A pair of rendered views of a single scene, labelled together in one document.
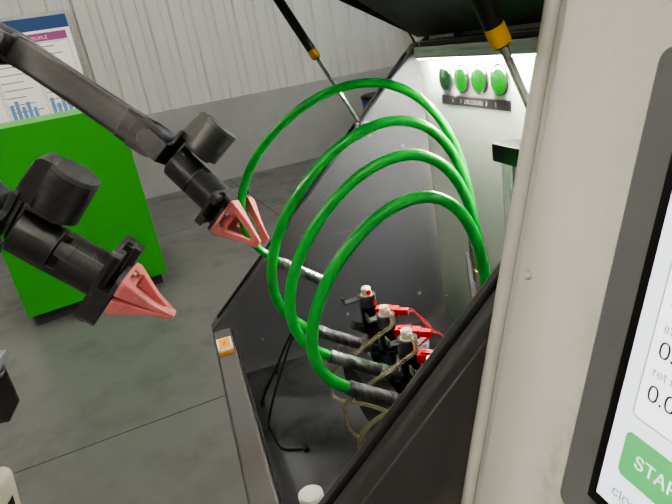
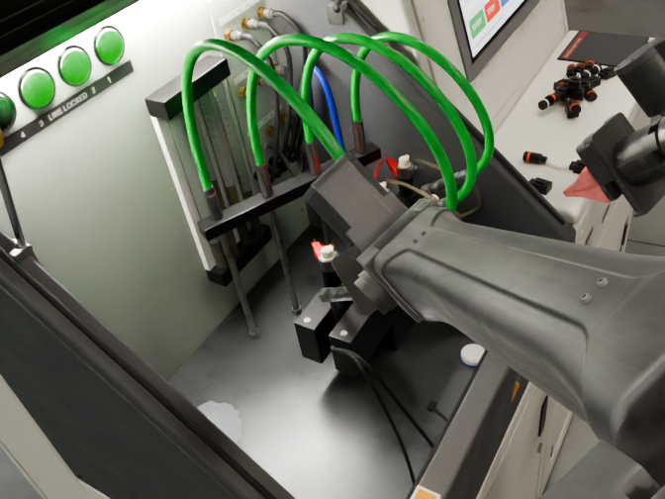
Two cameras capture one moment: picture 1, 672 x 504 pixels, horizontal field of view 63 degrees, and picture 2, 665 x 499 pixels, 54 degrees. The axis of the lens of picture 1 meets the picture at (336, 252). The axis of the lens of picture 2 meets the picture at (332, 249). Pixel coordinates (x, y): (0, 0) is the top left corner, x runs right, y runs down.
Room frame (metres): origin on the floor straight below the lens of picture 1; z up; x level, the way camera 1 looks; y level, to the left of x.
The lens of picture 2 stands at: (1.24, 0.52, 1.69)
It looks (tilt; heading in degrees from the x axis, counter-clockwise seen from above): 40 degrees down; 232
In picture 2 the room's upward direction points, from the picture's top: 10 degrees counter-clockwise
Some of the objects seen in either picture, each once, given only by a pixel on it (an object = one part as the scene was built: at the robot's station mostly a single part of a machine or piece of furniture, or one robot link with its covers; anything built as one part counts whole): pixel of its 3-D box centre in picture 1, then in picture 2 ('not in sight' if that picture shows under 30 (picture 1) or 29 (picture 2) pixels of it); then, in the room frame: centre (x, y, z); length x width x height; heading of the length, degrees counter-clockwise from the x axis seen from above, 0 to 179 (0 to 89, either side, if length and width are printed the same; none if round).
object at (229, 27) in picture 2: not in sight; (261, 78); (0.64, -0.35, 1.20); 0.13 x 0.03 x 0.31; 14
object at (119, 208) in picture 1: (68, 207); not in sight; (4.02, 1.88, 0.65); 0.95 x 0.86 x 1.30; 118
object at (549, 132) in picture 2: not in sight; (572, 109); (0.10, -0.06, 0.97); 0.70 x 0.22 x 0.03; 14
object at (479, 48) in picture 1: (497, 47); (113, 2); (0.88, -0.29, 1.43); 0.54 x 0.03 x 0.02; 14
